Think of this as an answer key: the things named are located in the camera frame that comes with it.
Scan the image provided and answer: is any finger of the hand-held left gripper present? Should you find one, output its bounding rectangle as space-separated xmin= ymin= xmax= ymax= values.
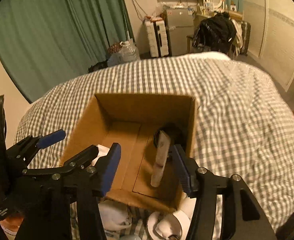
xmin=7 ymin=129 xmax=66 ymax=167
xmin=23 ymin=145 xmax=99 ymax=180

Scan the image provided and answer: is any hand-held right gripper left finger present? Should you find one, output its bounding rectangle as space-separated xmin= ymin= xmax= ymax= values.
xmin=14 ymin=142 xmax=121 ymax=240

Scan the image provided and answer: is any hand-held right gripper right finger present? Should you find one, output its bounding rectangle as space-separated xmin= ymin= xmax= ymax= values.
xmin=170 ymin=144 xmax=277 ymax=240

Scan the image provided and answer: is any white grey tube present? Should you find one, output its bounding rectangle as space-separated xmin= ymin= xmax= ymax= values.
xmin=151 ymin=130 xmax=172 ymax=188

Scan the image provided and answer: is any brown cardboard box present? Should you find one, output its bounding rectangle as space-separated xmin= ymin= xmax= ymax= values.
xmin=59 ymin=94 xmax=200 ymax=213

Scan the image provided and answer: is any small white cloth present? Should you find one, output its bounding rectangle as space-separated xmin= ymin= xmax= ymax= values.
xmin=90 ymin=144 xmax=110 ymax=167

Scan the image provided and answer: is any white cup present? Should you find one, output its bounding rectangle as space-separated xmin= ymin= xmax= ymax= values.
xmin=178 ymin=192 xmax=198 ymax=218

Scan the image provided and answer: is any black round item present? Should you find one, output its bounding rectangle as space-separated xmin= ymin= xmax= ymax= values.
xmin=153 ymin=124 xmax=185 ymax=150

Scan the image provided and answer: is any white crumpled cloth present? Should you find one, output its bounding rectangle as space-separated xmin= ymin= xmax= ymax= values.
xmin=98 ymin=200 xmax=133 ymax=233

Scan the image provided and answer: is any white bowl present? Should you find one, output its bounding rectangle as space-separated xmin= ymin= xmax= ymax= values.
xmin=147 ymin=209 xmax=191 ymax=240

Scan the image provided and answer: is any white printed packet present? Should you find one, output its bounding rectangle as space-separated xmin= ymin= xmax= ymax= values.
xmin=102 ymin=227 xmax=124 ymax=240

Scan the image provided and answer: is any orange white packet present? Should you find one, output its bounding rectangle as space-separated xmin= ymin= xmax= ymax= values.
xmin=0 ymin=212 xmax=25 ymax=236

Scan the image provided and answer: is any dark bag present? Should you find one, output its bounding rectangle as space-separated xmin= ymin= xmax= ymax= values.
xmin=88 ymin=61 xmax=108 ymax=73

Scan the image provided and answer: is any grey white checkered blanket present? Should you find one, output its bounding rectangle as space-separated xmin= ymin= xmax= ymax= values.
xmin=13 ymin=51 xmax=294 ymax=240

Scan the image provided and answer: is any green curtain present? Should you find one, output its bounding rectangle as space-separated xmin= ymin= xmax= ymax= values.
xmin=0 ymin=0 xmax=135 ymax=104

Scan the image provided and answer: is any brown patterned bag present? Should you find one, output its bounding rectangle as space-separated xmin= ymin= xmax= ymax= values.
xmin=108 ymin=42 xmax=123 ymax=55

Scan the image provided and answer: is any large clear water bottle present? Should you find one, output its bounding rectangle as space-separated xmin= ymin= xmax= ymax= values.
xmin=118 ymin=41 xmax=140 ymax=63

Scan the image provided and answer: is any white suitcase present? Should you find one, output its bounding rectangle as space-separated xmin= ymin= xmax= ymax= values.
xmin=144 ymin=17 xmax=170 ymax=58

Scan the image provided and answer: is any silver mini fridge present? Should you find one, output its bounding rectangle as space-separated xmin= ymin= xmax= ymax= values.
xmin=163 ymin=9 xmax=195 ymax=56

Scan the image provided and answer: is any clear plastic bag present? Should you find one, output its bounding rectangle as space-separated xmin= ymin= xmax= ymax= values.
xmin=151 ymin=2 xmax=168 ymax=18

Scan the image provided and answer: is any cream wardrobe door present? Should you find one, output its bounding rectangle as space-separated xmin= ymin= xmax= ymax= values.
xmin=259 ymin=0 xmax=294 ymax=93

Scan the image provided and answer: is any hanging cable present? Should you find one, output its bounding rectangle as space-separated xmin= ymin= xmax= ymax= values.
xmin=131 ymin=0 xmax=148 ymax=23

